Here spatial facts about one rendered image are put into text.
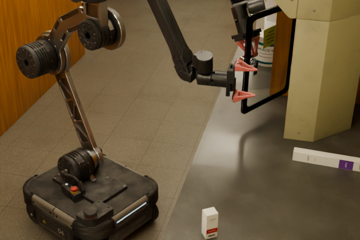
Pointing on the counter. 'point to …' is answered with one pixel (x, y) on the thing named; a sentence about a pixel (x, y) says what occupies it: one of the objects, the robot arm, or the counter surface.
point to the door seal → (250, 57)
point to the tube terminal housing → (324, 55)
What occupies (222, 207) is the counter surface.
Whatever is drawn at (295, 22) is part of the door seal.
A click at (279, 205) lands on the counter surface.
